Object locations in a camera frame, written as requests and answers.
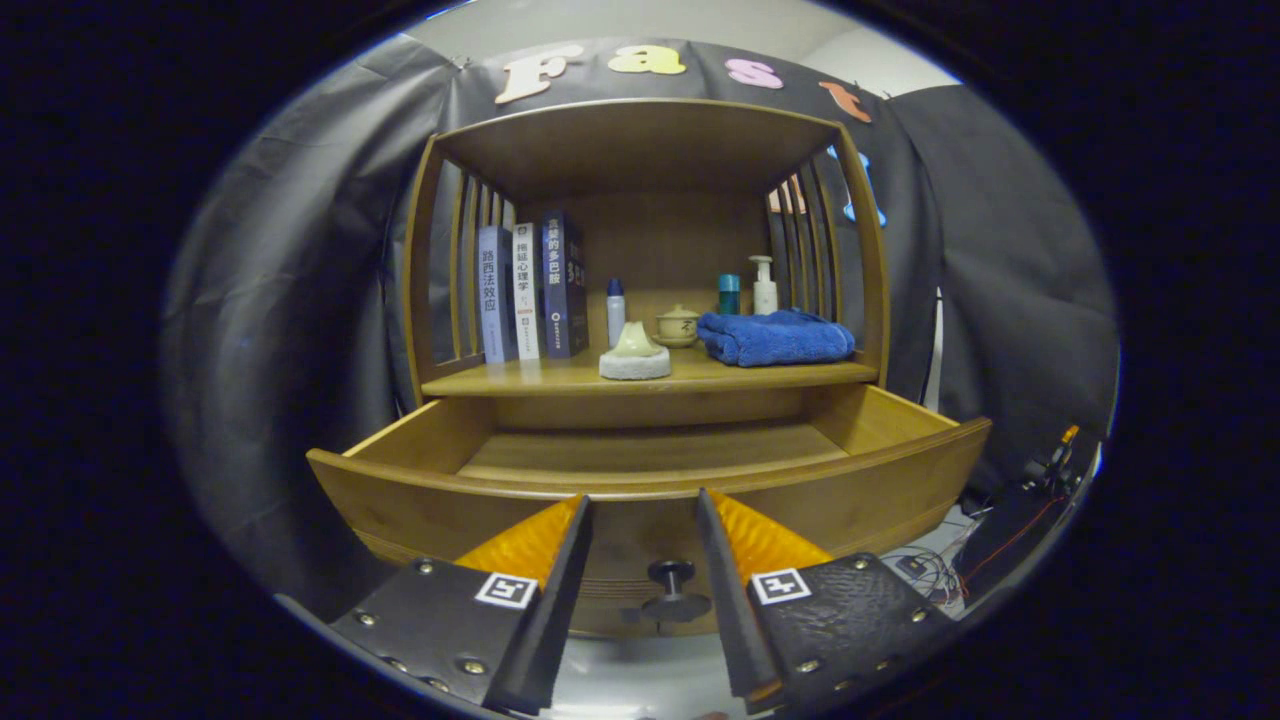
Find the white book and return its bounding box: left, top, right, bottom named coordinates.
left=512, top=222, right=542, bottom=361

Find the wooden cabinet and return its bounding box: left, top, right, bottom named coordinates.
left=305, top=97, right=993, bottom=641

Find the blue folded towel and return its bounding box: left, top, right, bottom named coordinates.
left=697, top=308, right=857, bottom=368

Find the beige lidded teacup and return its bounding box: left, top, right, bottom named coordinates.
left=655, top=304, right=700, bottom=349

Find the tangle of floor cables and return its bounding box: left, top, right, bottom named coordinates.
left=885, top=545, right=966, bottom=603

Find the dark blue book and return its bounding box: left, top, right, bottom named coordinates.
left=541, top=210, right=589, bottom=359

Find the light grey-blue book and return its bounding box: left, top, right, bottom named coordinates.
left=477, top=225, right=518, bottom=364

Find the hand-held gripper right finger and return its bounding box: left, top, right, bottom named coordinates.
left=696, top=487, right=956, bottom=713

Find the wooden drawer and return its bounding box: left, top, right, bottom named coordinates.
left=305, top=383, right=993, bottom=639

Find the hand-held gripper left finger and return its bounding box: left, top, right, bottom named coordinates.
left=328, top=493, right=594, bottom=716

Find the black device with orange part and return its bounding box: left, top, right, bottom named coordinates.
left=950, top=425, right=1083, bottom=601

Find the wooden countertop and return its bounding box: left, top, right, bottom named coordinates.
left=420, top=345, right=881, bottom=398

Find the pale green scrub brush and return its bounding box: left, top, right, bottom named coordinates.
left=598, top=320, right=673, bottom=381

